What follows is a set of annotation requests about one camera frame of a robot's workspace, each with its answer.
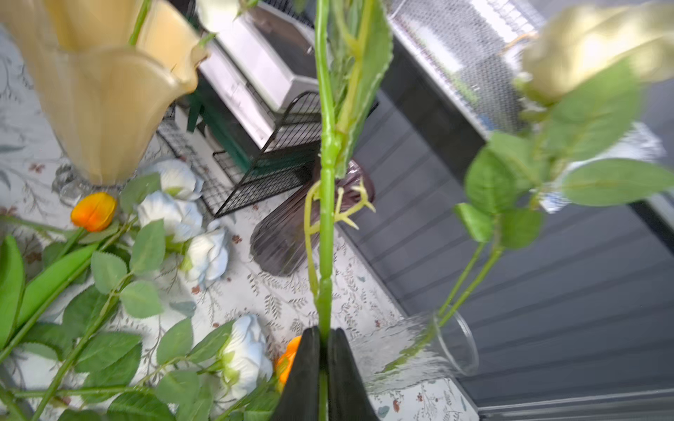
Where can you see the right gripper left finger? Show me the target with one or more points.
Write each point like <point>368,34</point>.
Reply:
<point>300,397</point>

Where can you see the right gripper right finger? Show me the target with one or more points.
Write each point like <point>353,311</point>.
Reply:
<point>347,396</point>

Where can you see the white rose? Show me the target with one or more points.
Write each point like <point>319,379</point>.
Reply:
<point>243,360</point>
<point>176,178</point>
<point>182,220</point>
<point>207,256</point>

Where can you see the cream rose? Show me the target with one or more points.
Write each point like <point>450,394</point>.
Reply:
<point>353,50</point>
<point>587,69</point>

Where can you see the clear glass vase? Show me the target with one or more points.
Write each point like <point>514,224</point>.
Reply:
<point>418,349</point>

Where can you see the floral patterned table mat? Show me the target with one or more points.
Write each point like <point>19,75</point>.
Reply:
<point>30,159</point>

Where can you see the purple ribbed glass vase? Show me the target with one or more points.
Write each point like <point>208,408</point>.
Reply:
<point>277,244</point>

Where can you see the small orange rosebud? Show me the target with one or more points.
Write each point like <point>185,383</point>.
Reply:
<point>23,302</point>

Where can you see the yellow wavy glass vase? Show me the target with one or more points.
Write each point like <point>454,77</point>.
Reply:
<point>105,73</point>

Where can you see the black wire desk organizer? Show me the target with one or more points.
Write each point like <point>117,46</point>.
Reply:
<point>252,173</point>

